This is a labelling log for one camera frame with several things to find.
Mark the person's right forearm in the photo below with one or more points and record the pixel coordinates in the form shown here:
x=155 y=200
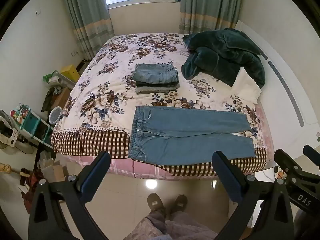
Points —
x=303 y=225

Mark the brown paper bag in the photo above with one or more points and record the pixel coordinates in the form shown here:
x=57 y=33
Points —
x=53 y=168

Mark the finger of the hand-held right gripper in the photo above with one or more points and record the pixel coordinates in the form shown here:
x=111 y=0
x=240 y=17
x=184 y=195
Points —
x=312 y=155
x=288 y=165

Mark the wooden nightstand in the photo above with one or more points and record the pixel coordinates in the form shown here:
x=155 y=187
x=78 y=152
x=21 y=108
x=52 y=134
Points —
x=62 y=97

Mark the brown slipper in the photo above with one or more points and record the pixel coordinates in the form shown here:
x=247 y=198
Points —
x=180 y=202
x=155 y=202

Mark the folded grey pants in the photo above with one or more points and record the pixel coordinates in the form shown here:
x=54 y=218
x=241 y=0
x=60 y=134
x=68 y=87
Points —
x=152 y=90

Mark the red plaid cloth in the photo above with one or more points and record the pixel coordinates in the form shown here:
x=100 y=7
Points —
x=31 y=182

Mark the yellow box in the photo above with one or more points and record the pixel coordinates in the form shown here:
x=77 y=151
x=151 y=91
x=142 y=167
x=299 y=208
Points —
x=70 y=73

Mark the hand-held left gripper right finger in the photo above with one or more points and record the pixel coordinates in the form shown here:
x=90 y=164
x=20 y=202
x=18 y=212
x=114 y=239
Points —
x=225 y=177

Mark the white round bin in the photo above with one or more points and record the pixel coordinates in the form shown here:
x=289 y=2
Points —
x=55 y=115

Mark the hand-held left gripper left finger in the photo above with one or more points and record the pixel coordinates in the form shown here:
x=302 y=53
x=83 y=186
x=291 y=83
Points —
x=97 y=177

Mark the folded blue denim pants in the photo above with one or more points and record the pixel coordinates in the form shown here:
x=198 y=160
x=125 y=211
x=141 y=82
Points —
x=156 y=73

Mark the white headboard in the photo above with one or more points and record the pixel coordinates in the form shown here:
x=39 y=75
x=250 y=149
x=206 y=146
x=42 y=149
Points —
x=280 y=55

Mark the bed with floral sheet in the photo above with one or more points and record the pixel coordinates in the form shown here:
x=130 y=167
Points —
x=107 y=90

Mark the green plastic bag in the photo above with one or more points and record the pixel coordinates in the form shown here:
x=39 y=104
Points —
x=50 y=76

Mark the dark cloth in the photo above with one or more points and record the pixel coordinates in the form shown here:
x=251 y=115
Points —
x=48 y=100

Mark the green striped curtain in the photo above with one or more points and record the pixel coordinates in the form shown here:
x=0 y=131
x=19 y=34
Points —
x=85 y=12
x=207 y=5

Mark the dark green blanket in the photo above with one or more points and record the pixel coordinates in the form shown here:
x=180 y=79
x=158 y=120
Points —
x=225 y=55

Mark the teal toy shelf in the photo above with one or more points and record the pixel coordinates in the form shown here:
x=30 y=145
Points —
x=33 y=125

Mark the folded dark pants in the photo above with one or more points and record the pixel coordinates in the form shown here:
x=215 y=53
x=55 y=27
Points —
x=160 y=83

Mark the person's left leg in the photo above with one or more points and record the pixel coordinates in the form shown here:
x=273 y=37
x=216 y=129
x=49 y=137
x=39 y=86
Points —
x=150 y=227

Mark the white baby chair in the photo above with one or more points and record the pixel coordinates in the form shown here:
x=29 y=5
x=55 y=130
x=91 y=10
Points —
x=10 y=135

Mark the white pillow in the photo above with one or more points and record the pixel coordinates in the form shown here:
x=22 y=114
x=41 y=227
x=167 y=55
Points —
x=246 y=86

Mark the light blue denim pants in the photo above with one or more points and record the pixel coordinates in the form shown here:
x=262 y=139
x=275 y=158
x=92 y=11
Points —
x=190 y=135

